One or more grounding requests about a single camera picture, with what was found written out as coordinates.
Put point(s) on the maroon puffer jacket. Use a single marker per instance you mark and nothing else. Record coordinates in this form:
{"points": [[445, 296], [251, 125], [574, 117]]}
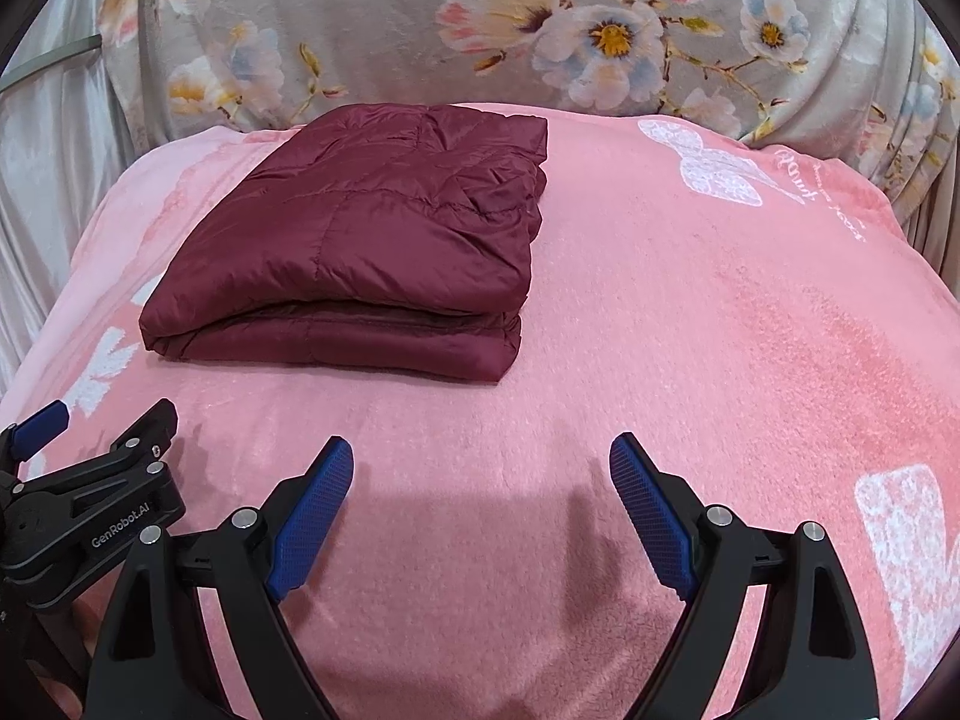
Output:
{"points": [[360, 240]]}

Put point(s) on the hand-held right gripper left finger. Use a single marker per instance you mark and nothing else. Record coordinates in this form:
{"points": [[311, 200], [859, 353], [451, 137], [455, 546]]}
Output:
{"points": [[315, 510]]}

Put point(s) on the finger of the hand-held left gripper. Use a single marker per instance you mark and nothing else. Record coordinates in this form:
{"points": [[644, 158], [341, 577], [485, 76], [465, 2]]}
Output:
{"points": [[142, 427], [41, 424]]}

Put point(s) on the grey satin sheet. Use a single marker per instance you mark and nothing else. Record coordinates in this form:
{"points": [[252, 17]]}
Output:
{"points": [[52, 202]]}

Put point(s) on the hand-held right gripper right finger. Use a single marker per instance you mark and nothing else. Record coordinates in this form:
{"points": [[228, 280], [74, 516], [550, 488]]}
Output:
{"points": [[651, 510]]}

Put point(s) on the grey floral blanket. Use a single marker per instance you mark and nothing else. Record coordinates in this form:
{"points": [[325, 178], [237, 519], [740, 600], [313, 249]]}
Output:
{"points": [[450, 30]]}

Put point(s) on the pink plush blanket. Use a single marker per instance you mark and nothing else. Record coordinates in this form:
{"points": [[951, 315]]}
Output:
{"points": [[637, 315]]}

